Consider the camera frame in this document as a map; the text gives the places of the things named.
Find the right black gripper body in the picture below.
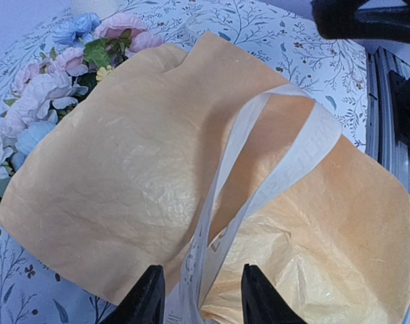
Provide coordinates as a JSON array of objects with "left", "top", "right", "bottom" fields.
[{"left": 311, "top": 0, "right": 410, "bottom": 44}]

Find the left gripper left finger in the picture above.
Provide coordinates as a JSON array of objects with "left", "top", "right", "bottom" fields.
[{"left": 101, "top": 265, "right": 165, "bottom": 324}]

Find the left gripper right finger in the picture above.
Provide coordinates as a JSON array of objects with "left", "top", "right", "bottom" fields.
[{"left": 241, "top": 264, "right": 306, "bottom": 324}]

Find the white printed ribbon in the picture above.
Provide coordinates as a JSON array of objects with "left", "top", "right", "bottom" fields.
[{"left": 177, "top": 22, "right": 343, "bottom": 324}]

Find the white ceramic mug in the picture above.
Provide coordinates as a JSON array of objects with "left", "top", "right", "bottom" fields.
[{"left": 71, "top": 0, "right": 118, "bottom": 18}]

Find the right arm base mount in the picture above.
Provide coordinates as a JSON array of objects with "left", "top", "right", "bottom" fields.
[{"left": 386, "top": 67, "right": 410, "bottom": 196}]

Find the aluminium front rail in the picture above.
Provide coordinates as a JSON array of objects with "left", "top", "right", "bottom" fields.
[{"left": 365, "top": 50, "right": 410, "bottom": 324}]

